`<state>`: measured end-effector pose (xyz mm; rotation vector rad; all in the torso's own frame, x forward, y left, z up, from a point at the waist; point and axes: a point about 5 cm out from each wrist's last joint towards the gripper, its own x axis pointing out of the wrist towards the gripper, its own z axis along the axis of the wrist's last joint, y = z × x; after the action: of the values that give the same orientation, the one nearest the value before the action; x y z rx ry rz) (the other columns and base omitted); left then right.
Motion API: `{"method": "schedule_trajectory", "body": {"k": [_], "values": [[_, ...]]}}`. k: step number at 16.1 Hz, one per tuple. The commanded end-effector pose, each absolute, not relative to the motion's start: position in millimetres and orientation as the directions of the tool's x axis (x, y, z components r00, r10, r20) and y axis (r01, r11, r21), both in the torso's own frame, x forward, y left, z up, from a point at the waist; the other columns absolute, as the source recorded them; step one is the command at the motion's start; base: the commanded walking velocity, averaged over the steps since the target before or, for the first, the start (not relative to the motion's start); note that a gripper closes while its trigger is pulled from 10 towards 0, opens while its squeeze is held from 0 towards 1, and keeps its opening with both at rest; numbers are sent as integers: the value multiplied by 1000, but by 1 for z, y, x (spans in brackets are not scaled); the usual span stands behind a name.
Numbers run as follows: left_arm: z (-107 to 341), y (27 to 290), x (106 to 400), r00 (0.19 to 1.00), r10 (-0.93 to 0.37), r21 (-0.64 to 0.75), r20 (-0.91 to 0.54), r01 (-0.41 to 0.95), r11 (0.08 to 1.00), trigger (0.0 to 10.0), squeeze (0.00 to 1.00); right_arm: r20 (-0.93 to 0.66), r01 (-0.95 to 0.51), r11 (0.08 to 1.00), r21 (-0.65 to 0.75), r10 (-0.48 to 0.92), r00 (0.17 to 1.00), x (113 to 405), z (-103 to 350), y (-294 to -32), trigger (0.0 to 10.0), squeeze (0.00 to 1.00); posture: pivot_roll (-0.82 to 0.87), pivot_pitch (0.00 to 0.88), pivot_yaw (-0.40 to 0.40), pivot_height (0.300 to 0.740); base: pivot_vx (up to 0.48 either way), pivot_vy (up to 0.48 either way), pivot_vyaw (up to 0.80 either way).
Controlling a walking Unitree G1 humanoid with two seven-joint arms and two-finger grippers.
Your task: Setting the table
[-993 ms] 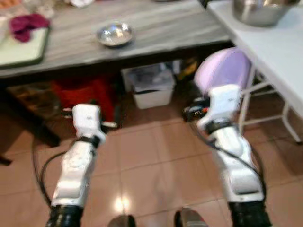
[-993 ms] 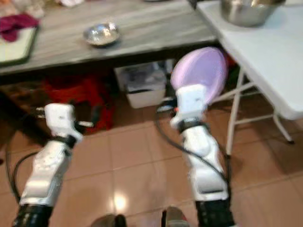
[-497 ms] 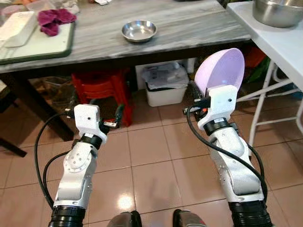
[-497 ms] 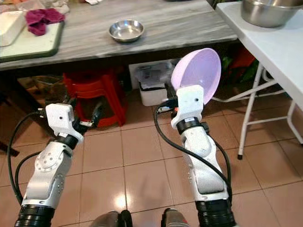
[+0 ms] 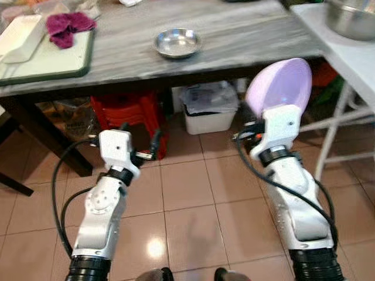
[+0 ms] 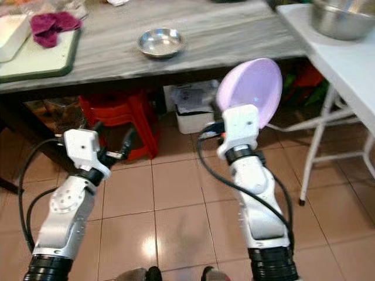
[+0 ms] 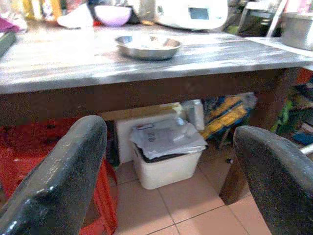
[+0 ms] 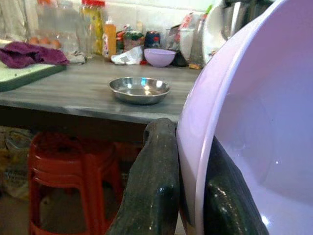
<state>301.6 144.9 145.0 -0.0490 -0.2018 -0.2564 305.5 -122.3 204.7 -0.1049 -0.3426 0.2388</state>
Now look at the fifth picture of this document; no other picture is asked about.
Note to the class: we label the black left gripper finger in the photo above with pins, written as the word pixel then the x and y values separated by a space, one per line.
pixel 123 126
pixel 156 143

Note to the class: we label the lilac plastic bowl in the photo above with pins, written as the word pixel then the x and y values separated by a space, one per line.
pixel 281 85

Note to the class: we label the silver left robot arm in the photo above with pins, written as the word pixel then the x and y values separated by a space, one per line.
pixel 99 216

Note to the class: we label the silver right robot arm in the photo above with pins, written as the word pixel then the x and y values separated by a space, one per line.
pixel 296 205

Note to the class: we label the red plastic stool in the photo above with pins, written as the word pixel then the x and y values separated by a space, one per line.
pixel 126 114

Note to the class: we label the white plastic bin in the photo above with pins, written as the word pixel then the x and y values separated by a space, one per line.
pixel 208 114

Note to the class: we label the clear plastic bag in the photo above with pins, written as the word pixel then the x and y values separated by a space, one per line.
pixel 73 120

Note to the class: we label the dark wooden table leg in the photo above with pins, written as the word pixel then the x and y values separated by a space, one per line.
pixel 41 134

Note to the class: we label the pale green cutting board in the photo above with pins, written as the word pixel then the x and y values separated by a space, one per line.
pixel 47 64

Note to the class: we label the shallow stainless steel bowl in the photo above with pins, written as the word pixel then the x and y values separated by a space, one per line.
pixel 177 42

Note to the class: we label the magenta towel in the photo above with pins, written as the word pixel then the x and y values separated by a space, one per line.
pixel 67 26

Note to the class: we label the white folding table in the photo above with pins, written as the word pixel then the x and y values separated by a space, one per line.
pixel 345 58

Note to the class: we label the dark chair leg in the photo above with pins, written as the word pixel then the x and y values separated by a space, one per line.
pixel 14 184

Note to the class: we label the white paper bag with code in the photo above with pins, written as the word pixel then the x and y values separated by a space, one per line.
pixel 130 2

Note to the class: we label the white rectangular container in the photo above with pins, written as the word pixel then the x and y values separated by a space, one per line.
pixel 20 38

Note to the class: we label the black right robot foot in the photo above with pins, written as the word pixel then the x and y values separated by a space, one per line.
pixel 225 276

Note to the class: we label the large stainless steel pot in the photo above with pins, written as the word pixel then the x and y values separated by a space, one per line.
pixel 351 17

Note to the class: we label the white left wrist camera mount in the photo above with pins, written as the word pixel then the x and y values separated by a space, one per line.
pixel 114 149

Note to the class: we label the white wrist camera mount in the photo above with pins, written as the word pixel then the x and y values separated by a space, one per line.
pixel 281 126
pixel 114 149

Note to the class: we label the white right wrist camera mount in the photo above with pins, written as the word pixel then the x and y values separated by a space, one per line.
pixel 281 126

